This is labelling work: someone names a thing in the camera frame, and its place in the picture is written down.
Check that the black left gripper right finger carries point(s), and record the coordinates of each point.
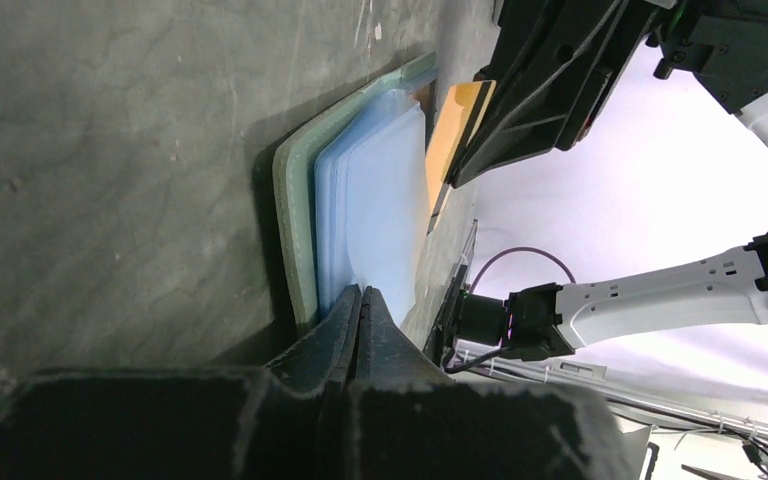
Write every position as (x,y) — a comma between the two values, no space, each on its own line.
(405,419)

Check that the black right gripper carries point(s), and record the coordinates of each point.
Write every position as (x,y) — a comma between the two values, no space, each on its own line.
(724,44)

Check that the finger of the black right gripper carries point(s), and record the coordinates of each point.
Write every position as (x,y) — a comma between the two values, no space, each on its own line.
(555,65)

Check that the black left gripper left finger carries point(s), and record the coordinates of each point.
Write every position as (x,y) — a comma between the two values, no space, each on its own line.
(278,421)

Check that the orange credit card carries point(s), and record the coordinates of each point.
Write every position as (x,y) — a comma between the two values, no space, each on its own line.
(462,112)

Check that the green card holder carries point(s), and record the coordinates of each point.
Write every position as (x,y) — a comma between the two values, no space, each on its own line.
(352,198)

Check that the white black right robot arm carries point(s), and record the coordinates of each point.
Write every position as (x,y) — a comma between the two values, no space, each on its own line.
(554,320)

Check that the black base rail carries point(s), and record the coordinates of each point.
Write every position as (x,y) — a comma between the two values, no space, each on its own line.
(441,335)

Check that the aluminium frame rail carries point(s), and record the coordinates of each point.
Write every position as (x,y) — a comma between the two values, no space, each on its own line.
(668,410)

